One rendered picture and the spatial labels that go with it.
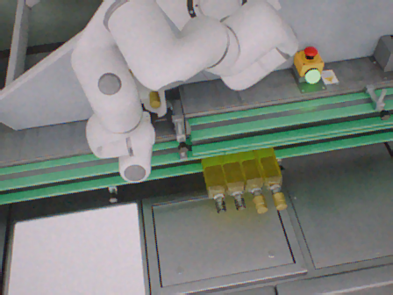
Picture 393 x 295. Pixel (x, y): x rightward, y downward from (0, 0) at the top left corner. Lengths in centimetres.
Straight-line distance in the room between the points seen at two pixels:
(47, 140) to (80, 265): 41
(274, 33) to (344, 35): 68
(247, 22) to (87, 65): 28
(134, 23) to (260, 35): 23
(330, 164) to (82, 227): 89
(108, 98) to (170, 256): 75
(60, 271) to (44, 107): 51
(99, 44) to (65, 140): 73
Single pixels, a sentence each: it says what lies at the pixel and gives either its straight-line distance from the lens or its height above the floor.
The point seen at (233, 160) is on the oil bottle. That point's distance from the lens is 132.
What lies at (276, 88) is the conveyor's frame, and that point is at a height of 83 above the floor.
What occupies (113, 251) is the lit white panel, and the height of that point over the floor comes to 115.
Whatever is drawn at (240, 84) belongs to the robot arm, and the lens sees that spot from 88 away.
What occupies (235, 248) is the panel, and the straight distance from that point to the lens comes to 135.
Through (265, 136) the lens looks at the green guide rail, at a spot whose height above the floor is 94.
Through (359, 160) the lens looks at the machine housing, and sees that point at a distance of 163.
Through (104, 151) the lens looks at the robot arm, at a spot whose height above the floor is 115.
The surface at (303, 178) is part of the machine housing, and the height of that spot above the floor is 98.
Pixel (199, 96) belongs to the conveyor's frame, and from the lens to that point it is 132.
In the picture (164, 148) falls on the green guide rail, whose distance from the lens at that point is 134.
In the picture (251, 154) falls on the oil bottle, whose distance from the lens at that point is 134.
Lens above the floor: 173
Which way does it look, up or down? 37 degrees down
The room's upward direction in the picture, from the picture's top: 168 degrees clockwise
